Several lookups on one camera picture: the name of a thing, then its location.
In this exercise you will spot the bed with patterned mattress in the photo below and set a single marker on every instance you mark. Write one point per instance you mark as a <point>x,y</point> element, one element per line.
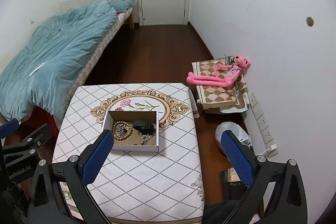
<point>105,29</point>

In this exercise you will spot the white wall power strip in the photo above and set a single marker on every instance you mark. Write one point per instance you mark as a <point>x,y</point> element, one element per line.
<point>262,124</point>

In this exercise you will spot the teal duvet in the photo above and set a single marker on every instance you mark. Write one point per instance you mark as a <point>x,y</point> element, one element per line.
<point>57,56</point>

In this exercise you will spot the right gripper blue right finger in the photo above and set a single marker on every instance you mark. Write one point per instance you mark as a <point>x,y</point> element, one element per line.
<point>240,157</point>

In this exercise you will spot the patterned white tablecloth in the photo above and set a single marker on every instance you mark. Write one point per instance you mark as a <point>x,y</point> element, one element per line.
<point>140,187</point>

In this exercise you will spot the white cardboard box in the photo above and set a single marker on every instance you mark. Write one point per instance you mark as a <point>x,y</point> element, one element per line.
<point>126,138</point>

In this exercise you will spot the checkered folded mat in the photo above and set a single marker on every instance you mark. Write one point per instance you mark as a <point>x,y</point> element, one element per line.
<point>225,100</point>

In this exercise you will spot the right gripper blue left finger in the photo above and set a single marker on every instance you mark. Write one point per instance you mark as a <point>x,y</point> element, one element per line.
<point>94,156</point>

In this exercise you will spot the white charger plug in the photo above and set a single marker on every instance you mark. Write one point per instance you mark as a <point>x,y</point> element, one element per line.
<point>270,149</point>

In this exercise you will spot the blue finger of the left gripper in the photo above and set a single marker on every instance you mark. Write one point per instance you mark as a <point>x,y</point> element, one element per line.
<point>8,128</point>

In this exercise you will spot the black wristband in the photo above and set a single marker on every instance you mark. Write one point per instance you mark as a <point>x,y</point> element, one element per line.
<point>144,127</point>

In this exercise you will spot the pink panther plush toy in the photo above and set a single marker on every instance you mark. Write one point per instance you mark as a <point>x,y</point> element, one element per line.
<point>215,73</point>

